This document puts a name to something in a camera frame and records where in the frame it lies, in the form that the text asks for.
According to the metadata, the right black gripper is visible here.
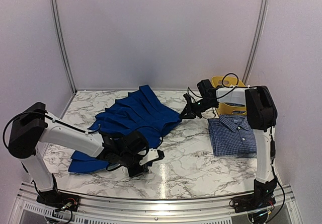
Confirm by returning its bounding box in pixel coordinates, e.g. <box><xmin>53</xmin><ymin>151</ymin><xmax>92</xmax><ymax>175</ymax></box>
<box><xmin>180</xmin><ymin>98</ymin><xmax>217</xmax><ymax>119</ymax></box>

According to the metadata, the blue pleated skirt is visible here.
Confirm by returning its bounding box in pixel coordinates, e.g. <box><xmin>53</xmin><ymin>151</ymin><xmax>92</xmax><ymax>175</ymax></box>
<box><xmin>67</xmin><ymin>84</ymin><xmax>188</xmax><ymax>173</ymax></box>

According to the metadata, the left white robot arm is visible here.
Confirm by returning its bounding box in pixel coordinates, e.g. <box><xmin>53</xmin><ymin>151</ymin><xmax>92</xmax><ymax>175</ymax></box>
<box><xmin>2</xmin><ymin>102</ymin><xmax>165</xmax><ymax>206</ymax></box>

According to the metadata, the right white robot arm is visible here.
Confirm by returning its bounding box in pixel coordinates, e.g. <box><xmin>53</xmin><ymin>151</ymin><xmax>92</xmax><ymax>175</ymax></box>
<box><xmin>180</xmin><ymin>79</ymin><xmax>278</xmax><ymax>208</ymax></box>

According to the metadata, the yellow plastic basket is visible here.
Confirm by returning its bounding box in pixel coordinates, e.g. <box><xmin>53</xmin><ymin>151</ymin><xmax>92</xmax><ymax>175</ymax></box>
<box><xmin>211</xmin><ymin>76</ymin><xmax>247</xmax><ymax>116</ymax></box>

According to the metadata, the blue checked folded shirt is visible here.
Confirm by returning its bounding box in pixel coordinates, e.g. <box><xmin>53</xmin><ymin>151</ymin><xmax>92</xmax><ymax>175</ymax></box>
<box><xmin>208</xmin><ymin>115</ymin><xmax>257</xmax><ymax>158</ymax></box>

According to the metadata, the grey-blue crumpled garment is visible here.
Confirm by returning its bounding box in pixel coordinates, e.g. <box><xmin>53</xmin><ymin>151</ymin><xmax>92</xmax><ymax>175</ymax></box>
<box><xmin>225</xmin><ymin>103</ymin><xmax>246</xmax><ymax>115</ymax></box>

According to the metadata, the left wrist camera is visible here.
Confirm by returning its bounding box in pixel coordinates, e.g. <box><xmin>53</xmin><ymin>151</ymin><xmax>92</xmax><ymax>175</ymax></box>
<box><xmin>139</xmin><ymin>148</ymin><xmax>165</xmax><ymax>166</ymax></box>

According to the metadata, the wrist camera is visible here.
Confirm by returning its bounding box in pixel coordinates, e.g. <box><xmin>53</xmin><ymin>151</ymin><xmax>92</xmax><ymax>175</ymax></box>
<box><xmin>196</xmin><ymin>79</ymin><xmax>213</xmax><ymax>97</ymax></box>
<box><xmin>139</xmin><ymin>148</ymin><xmax>165</xmax><ymax>166</ymax></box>

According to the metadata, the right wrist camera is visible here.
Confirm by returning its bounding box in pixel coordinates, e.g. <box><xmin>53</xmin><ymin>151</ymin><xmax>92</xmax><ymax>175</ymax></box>
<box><xmin>196</xmin><ymin>79</ymin><xmax>213</xmax><ymax>97</ymax></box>

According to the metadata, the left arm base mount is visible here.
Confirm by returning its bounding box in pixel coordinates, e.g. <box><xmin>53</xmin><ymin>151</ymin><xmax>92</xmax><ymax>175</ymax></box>
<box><xmin>36</xmin><ymin>193</ymin><xmax>81</xmax><ymax>211</ymax></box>

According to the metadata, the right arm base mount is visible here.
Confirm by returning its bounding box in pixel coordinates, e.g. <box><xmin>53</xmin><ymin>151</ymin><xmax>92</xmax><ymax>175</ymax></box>
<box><xmin>229</xmin><ymin>194</ymin><xmax>276</xmax><ymax>213</ymax></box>

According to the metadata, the aluminium table front rail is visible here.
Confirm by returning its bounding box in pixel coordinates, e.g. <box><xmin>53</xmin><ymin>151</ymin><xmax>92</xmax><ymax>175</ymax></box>
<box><xmin>7</xmin><ymin>191</ymin><xmax>300</xmax><ymax>224</ymax></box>

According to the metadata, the right aluminium wall profile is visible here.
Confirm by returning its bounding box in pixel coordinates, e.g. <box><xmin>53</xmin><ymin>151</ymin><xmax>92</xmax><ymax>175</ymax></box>
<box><xmin>242</xmin><ymin>0</ymin><xmax>269</xmax><ymax>84</ymax></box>

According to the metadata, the aluminium wall profile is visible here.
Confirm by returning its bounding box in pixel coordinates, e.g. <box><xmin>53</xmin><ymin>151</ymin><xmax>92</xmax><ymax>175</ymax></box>
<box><xmin>50</xmin><ymin>0</ymin><xmax>77</xmax><ymax>95</ymax></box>
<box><xmin>242</xmin><ymin>0</ymin><xmax>269</xmax><ymax>84</ymax></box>

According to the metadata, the left aluminium wall profile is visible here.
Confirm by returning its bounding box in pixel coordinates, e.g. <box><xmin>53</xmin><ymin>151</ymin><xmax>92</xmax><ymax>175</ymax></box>
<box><xmin>50</xmin><ymin>0</ymin><xmax>77</xmax><ymax>95</ymax></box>

